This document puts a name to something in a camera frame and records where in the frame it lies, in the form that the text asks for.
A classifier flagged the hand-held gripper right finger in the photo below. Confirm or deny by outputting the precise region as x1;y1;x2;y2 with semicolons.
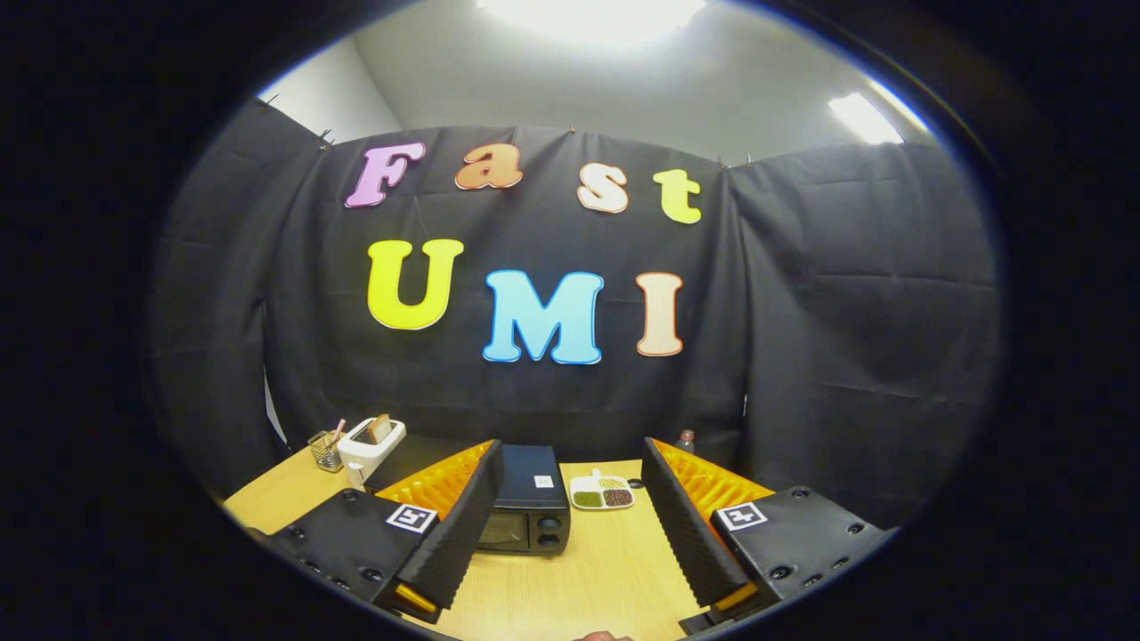
641;436;896;624

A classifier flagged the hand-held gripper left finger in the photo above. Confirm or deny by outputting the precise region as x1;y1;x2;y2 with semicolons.
254;438;506;624

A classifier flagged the black toaster oven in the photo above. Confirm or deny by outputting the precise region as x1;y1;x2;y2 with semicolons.
476;443;572;557

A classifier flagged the white bread toaster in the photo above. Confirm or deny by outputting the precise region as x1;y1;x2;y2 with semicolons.
337;417;407;489

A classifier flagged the white divided tray of beans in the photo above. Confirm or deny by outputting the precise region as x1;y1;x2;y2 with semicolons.
569;469;636;511

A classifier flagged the narrow ceiling light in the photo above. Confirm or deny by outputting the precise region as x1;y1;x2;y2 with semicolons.
826;78;932;145

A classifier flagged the large ceiling light panel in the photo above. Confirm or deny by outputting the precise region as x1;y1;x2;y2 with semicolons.
476;0;709;45

